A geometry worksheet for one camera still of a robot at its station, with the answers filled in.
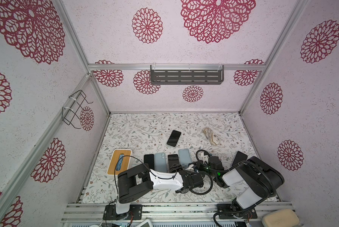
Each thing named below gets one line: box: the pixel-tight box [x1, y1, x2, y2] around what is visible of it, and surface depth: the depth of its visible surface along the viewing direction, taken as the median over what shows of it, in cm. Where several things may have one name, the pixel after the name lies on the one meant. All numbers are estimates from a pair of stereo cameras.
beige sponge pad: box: [261, 208, 301, 227], surface depth 70 cm
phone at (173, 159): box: [167, 154, 180, 173], surface depth 95 cm
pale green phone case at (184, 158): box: [178, 148, 193, 170], surface depth 97 cm
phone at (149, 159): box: [143, 154, 155, 170], surface depth 94 cm
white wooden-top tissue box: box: [107, 148, 133, 176], surface depth 90 cm
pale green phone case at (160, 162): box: [154, 152, 168, 173], surface depth 95 cm
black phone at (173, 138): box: [166, 129, 182, 148], surface depth 108 cm
